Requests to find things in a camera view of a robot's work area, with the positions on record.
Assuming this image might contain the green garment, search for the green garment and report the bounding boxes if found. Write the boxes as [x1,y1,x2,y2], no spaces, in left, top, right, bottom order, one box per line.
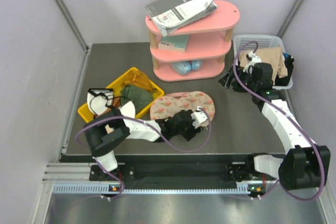
[120,85,153,113]

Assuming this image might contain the purple cable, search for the purple cable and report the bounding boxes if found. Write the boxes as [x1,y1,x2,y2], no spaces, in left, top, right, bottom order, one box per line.
[230,40,329,203]
[75,106,212,201]

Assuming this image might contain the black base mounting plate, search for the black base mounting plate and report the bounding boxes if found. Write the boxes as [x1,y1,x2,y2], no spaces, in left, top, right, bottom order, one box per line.
[89,154,266,190]

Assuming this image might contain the light blue slippers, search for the light blue slippers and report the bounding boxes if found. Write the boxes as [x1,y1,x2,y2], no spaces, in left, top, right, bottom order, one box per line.
[170,60,203,76]

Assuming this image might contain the yellow plastic tray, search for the yellow plastic tray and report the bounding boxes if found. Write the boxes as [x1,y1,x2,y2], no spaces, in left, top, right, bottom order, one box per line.
[77,67,165,123]

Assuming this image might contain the teal book on shelf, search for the teal book on shelf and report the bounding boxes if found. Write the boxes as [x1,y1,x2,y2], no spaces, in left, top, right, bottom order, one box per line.
[158,35,190,53]

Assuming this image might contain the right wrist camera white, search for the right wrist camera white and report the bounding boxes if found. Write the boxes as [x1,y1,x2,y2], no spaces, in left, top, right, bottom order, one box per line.
[243,51,261,74]

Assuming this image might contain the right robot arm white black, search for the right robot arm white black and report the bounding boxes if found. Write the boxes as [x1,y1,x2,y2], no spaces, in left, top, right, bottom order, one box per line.
[219,63,331,191]

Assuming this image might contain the white bra black straps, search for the white bra black straps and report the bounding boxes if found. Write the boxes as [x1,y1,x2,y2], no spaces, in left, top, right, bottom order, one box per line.
[86,88,137,119]

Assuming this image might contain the grey cable duct rail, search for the grey cable duct rail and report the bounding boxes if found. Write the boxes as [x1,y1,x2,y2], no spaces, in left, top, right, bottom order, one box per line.
[53,184,266,196]

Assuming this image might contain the grey plastic basket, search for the grey plastic basket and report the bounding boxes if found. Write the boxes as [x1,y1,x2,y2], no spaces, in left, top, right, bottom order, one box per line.
[233,35,293,90]

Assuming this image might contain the orange mesh garment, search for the orange mesh garment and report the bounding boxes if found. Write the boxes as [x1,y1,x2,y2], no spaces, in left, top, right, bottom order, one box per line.
[121,70,157,96]

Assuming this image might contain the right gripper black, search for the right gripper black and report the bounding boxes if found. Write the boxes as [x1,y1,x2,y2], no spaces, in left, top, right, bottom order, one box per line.
[218,65,258,94]

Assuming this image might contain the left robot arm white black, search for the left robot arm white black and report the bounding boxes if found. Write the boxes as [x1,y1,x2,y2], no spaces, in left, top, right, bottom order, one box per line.
[82,108,207,180]

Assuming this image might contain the pink three-tier shelf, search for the pink three-tier shelf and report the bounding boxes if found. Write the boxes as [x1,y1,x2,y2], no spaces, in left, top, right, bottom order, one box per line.
[145,0,240,82]

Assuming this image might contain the beige folded garment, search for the beige folded garment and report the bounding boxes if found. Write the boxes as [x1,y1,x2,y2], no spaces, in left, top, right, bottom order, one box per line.
[255,47,283,86]

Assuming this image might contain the grey spiral notebook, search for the grey spiral notebook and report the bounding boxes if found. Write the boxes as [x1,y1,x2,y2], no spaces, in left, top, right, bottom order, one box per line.
[145,0,217,37]

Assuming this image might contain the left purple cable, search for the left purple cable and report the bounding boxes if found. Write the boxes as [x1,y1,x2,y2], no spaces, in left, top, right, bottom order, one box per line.
[75,106,212,201]

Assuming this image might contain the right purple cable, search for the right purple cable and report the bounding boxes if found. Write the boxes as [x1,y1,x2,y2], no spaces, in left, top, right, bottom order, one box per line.
[230,40,329,203]

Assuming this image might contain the black garment in basket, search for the black garment in basket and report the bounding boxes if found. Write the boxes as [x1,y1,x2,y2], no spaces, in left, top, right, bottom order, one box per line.
[275,52,295,86]

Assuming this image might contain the floral mesh laundry bag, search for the floral mesh laundry bag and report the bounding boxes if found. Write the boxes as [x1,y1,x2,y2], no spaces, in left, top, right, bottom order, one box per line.
[150,91,215,121]

